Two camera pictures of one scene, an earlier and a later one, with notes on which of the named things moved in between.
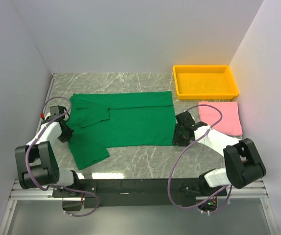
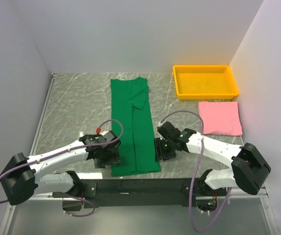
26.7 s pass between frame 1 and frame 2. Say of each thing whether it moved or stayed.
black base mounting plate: stayed
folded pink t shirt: stayed
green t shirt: moved
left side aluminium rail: stayed
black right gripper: moved
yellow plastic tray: stayed
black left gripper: moved
